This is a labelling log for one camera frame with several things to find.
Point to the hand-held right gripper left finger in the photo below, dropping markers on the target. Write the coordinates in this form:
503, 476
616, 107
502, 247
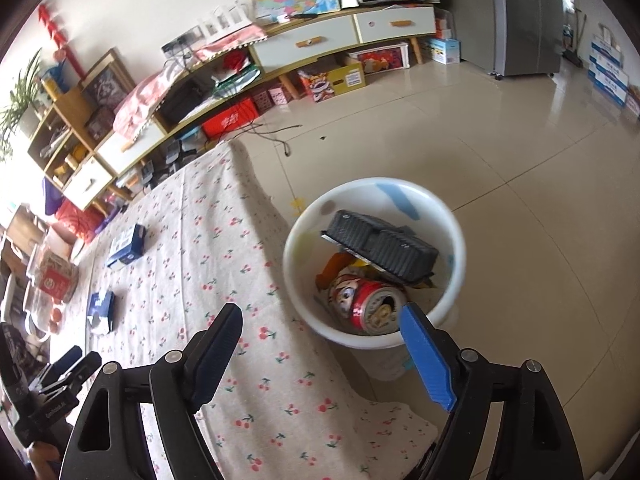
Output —
215, 360

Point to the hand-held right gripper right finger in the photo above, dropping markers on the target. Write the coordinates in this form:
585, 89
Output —
430, 360

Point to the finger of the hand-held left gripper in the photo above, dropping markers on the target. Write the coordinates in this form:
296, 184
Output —
65, 360
82, 367

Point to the crushed red drink can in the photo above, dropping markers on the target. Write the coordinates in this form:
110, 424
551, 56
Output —
360, 300

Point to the black plastic tray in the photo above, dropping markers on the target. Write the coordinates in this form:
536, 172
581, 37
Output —
380, 250

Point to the yellow orange wrapper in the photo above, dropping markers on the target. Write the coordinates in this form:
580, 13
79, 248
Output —
334, 266

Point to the white plastic bucket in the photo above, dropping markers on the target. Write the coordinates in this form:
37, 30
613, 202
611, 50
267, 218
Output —
305, 260

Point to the person's left hand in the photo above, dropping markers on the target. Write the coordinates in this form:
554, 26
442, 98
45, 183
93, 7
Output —
44, 457

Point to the small blue carton box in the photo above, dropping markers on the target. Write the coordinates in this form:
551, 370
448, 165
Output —
102, 305

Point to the cherry print tablecloth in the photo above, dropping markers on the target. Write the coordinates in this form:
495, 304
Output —
215, 240

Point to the large blue carton box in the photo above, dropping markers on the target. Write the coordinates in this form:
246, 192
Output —
127, 247

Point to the red bag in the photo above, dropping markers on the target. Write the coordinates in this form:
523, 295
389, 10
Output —
80, 217

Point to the purple bag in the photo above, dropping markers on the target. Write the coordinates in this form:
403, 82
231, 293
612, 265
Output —
54, 197

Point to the red gift box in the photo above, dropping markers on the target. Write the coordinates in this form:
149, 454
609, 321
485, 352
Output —
230, 119

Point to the green potted plant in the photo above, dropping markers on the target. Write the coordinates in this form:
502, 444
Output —
20, 105

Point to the black device on shelf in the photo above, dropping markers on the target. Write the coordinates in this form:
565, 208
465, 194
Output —
185, 102

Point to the small pink box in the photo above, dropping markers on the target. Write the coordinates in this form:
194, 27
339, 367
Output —
272, 99

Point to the large pink cloth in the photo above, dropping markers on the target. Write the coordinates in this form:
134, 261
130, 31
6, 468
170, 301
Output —
142, 102

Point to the wooden framed picture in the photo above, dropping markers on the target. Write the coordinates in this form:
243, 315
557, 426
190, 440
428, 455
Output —
107, 80

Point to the yellow printed cardboard box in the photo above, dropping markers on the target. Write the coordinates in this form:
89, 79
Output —
332, 82

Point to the white plastic crate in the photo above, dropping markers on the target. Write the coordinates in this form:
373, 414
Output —
387, 57

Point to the blue and white box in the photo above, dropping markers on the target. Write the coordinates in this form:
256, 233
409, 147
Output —
445, 51

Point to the small pink cloth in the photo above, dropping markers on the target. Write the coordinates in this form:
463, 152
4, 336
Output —
230, 42

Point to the red hanging decoration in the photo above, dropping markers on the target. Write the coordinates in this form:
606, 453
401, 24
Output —
60, 35

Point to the wooden cabinet with white drawers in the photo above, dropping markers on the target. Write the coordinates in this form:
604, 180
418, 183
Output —
305, 47

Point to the stack of blue white boxes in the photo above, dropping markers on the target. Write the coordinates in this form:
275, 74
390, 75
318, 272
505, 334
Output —
607, 72

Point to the grey refrigerator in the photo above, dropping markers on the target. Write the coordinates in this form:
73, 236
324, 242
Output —
525, 15

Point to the white photo frame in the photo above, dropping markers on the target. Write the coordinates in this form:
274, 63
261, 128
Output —
225, 22

